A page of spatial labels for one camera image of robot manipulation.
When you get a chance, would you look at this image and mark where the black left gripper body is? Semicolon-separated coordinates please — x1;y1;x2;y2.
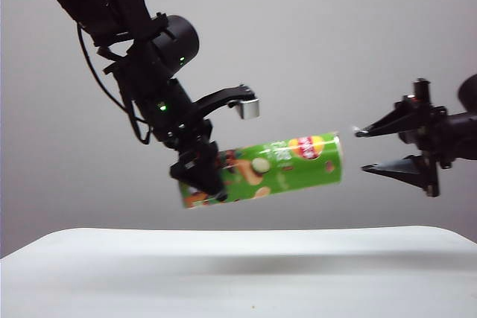
128;76;221;170

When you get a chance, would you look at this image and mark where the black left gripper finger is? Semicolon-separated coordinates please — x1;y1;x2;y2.
169;141;229;203

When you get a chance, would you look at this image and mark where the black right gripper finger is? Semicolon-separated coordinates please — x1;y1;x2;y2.
353;103;415;139
360;153;430;191

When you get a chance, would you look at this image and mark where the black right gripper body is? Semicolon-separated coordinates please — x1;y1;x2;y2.
394;77;455;198

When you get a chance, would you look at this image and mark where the green potato chips tub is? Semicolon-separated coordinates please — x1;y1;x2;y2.
177;130;344;210

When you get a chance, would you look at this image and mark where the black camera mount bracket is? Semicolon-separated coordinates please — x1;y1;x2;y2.
192;84;258;118

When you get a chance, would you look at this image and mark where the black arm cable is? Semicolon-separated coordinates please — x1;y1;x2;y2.
76;21;154;146

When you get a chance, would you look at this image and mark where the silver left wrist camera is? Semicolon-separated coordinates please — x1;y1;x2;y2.
236;97;261;121

